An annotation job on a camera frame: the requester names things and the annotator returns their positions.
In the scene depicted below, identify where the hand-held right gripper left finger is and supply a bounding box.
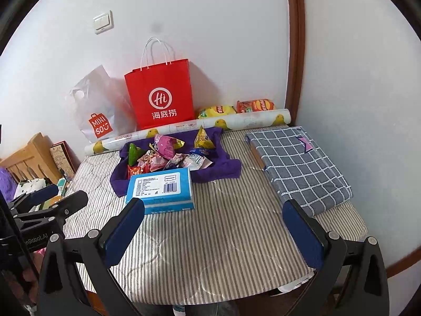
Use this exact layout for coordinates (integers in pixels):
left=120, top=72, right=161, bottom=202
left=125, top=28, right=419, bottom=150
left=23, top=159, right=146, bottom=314
left=36, top=198, right=152, bottom=316

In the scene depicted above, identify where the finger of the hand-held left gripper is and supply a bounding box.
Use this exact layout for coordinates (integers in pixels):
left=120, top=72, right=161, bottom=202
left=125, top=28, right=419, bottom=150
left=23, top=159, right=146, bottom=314
left=13, top=190, right=89, bottom=229
left=7, top=184, right=59, bottom=213

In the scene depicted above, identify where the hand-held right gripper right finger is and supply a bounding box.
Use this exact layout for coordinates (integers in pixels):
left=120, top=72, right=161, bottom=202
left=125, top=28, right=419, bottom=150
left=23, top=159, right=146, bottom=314
left=282, top=199, right=390, bottom=316

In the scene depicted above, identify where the pink white snack packet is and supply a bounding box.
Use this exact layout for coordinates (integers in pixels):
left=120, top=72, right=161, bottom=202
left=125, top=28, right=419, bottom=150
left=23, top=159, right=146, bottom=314
left=138, top=153, right=167, bottom=173

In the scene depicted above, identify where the green snack packet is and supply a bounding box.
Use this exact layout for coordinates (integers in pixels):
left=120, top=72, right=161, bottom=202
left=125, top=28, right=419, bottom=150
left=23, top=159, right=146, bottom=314
left=128, top=143, right=142, bottom=167

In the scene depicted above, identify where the pile of small snacks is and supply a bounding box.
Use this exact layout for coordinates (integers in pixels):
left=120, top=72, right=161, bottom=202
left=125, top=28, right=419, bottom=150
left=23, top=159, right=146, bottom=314
left=138, top=148, right=214, bottom=173

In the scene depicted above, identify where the pink snack bag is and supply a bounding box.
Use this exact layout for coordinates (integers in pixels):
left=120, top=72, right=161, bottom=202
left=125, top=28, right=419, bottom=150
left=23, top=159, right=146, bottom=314
left=154, top=134, right=185, bottom=159

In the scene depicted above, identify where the white red print snack packet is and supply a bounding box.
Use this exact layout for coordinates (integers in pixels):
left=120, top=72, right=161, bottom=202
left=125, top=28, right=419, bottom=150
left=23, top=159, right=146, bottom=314
left=181, top=155, right=204, bottom=171

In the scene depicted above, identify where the yellow snack packet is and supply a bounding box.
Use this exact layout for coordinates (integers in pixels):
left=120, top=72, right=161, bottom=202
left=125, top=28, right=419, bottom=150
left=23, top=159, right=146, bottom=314
left=194, top=126, right=214, bottom=149

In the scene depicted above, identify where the violet fabric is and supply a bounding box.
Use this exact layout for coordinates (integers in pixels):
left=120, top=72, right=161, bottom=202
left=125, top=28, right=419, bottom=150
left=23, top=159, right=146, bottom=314
left=0, top=168, right=17, bottom=201

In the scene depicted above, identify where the patterned framed box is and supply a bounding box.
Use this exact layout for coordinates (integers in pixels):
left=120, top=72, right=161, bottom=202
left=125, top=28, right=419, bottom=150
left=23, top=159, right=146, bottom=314
left=50, top=141, right=78, bottom=178

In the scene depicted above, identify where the white plastic object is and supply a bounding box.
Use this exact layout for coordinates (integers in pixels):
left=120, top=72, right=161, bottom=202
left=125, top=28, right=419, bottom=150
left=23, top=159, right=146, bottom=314
left=276, top=276, right=313, bottom=293

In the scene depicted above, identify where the blue tissue pack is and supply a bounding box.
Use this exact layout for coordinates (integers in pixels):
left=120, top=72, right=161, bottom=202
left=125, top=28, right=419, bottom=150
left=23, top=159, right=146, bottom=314
left=125, top=167, right=195, bottom=215

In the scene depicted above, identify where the grey checked cloth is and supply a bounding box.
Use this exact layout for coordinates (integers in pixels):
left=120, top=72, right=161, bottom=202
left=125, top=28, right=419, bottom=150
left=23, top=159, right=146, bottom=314
left=245, top=127, right=353, bottom=218

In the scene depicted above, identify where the striped mattress pad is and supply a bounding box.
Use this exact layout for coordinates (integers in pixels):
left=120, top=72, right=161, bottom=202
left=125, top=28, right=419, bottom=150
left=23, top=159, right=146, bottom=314
left=61, top=125, right=368, bottom=305

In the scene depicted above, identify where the pink cloth tag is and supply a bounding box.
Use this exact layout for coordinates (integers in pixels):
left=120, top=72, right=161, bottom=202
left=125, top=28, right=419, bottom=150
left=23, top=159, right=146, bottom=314
left=296, top=135, right=313, bottom=154

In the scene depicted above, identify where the purple towel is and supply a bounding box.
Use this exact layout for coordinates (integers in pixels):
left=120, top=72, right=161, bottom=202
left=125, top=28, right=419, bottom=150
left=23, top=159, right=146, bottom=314
left=110, top=128, right=242, bottom=198

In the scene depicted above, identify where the white plastic bag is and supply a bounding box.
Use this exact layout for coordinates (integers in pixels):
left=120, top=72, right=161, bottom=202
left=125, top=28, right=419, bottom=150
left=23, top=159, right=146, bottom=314
left=67, top=65, right=137, bottom=144

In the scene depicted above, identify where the fruit print paper roll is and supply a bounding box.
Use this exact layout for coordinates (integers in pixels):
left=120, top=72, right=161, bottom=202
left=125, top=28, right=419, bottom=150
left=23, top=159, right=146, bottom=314
left=84, top=108, right=290, bottom=155

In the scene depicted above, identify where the red chip bag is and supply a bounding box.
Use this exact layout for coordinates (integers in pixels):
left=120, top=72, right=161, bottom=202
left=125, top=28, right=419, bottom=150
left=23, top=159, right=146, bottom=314
left=236, top=99, right=275, bottom=114

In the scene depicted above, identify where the red paper bag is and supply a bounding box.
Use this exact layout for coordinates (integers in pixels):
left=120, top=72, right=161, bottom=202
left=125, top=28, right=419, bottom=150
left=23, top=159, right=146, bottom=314
left=124, top=37, right=195, bottom=130

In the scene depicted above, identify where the yellow chip bag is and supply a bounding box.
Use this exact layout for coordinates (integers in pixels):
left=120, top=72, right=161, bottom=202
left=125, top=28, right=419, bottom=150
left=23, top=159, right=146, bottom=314
left=197, top=105, right=237, bottom=120

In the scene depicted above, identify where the white wall switch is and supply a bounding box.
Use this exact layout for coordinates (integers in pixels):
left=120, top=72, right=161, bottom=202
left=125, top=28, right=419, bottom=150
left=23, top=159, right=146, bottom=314
left=93, top=11, right=113, bottom=35

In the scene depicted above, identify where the wooden door frame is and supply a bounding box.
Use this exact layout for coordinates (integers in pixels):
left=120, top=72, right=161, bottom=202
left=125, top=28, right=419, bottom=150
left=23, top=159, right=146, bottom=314
left=284, top=0, right=421, bottom=279

